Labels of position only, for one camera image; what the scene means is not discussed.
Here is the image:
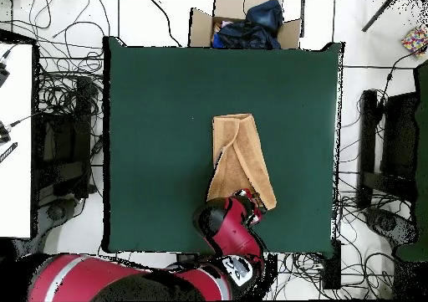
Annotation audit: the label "dark green table cloth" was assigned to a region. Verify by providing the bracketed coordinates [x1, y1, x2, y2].
[102, 36, 345, 258]

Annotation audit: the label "tan terry towel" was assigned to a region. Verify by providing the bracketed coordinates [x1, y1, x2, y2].
[206, 113, 278, 212]

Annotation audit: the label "black power box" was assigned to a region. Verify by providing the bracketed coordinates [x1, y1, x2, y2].
[322, 239, 342, 289]

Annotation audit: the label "dark navy garment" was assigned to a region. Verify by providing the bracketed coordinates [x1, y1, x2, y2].
[211, 20, 282, 50]

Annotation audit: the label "grey metal bar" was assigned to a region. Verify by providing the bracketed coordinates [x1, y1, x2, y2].
[360, 0, 400, 33]

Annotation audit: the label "white side table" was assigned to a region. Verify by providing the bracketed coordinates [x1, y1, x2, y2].
[0, 42, 34, 239]

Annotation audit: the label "multicoloured patterned cloth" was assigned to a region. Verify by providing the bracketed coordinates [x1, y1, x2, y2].
[400, 26, 428, 59]

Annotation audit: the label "long black cable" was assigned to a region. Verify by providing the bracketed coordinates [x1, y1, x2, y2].
[148, 0, 182, 48]

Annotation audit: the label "tangled black floor cables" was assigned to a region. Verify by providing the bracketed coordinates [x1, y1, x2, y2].
[334, 171, 419, 299]
[33, 57, 104, 122]

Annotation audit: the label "blue denim jeans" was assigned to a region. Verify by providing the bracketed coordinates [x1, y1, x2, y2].
[246, 0, 284, 35]

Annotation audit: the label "black metal stand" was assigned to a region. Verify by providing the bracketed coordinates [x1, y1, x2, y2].
[36, 77, 98, 199]
[357, 89, 420, 209]

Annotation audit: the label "open cardboard box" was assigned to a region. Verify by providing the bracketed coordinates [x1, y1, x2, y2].
[188, 0, 303, 50]

